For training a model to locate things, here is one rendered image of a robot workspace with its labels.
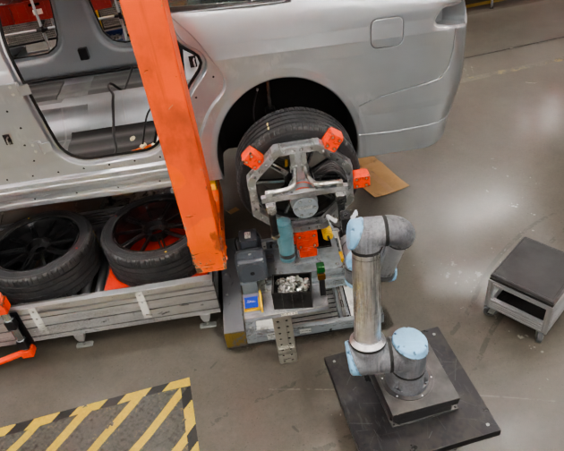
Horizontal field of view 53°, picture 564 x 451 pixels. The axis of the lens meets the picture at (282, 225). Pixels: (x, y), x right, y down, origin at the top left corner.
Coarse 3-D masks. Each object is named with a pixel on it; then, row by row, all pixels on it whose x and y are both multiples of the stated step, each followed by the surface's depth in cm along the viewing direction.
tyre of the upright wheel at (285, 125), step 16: (272, 112) 296; (288, 112) 291; (304, 112) 291; (320, 112) 297; (256, 128) 293; (272, 128) 284; (288, 128) 279; (304, 128) 280; (320, 128) 281; (336, 128) 291; (240, 144) 302; (256, 144) 283; (272, 144) 283; (352, 144) 300; (240, 160) 294; (352, 160) 294; (240, 176) 293; (240, 192) 299
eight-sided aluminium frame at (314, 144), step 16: (288, 144) 279; (304, 144) 277; (320, 144) 276; (272, 160) 279; (336, 160) 283; (256, 176) 284; (352, 176) 290; (256, 192) 290; (352, 192) 297; (256, 208) 297; (336, 208) 303; (304, 224) 308; (320, 224) 308
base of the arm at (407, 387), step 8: (392, 376) 246; (424, 376) 245; (392, 384) 246; (400, 384) 243; (408, 384) 242; (416, 384) 242; (424, 384) 247; (400, 392) 244; (408, 392) 243; (416, 392) 244
